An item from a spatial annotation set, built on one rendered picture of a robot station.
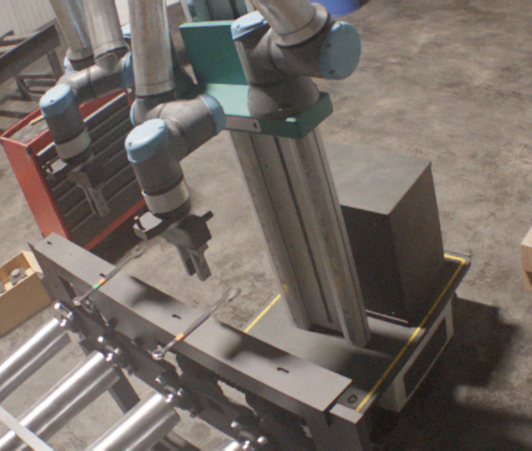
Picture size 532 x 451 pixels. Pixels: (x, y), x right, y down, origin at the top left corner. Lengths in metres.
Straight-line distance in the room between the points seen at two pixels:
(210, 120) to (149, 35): 0.24
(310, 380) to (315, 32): 0.74
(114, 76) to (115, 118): 2.25
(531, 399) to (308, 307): 1.01
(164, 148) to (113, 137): 2.61
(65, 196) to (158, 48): 2.45
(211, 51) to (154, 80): 0.60
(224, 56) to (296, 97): 0.35
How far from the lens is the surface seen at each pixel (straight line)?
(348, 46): 1.60
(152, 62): 1.46
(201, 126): 1.38
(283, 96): 1.75
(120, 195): 4.04
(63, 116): 1.61
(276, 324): 2.77
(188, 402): 1.84
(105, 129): 3.90
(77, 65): 2.07
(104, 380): 2.01
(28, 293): 4.00
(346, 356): 2.56
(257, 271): 3.59
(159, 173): 1.34
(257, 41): 1.69
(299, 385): 1.35
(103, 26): 1.70
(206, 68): 2.10
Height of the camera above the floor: 2.15
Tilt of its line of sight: 34 degrees down
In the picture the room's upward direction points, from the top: 18 degrees counter-clockwise
